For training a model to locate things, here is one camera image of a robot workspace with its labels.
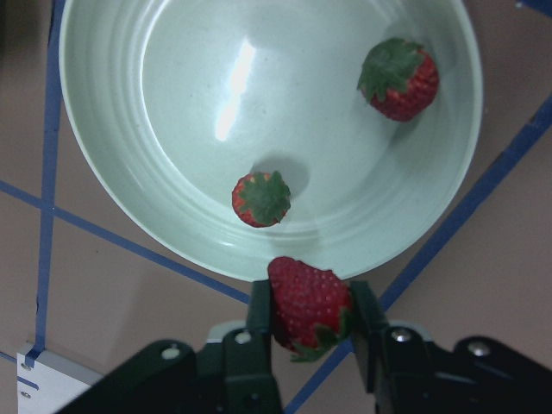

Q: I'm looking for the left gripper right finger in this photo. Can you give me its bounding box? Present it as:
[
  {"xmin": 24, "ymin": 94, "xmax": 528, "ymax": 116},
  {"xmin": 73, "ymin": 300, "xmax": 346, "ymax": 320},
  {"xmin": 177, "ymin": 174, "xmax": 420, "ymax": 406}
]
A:
[{"xmin": 350, "ymin": 281, "xmax": 434, "ymax": 413}]

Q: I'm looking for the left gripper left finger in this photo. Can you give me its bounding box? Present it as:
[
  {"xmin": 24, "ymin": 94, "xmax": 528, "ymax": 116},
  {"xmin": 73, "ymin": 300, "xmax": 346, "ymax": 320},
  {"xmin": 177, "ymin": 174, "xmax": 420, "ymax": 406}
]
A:
[{"xmin": 223, "ymin": 280, "xmax": 282, "ymax": 413}]

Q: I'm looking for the red strawberry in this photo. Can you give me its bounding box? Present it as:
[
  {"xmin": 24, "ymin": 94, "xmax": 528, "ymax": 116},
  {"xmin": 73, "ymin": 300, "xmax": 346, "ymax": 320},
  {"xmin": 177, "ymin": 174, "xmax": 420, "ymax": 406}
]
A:
[
  {"xmin": 267, "ymin": 256, "xmax": 354, "ymax": 362},
  {"xmin": 357, "ymin": 38, "xmax": 440, "ymax": 122}
]

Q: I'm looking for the light green plate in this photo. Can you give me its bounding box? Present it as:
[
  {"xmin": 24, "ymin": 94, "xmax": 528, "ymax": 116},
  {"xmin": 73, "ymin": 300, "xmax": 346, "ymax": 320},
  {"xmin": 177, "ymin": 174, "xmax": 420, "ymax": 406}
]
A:
[{"xmin": 60, "ymin": 1, "xmax": 482, "ymax": 281}]

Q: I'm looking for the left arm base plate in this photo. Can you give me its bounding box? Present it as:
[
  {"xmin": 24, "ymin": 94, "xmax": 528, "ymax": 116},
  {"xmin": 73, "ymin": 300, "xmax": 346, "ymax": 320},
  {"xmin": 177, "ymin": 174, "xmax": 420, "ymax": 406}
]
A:
[{"xmin": 16, "ymin": 342, "xmax": 103, "ymax": 414}]

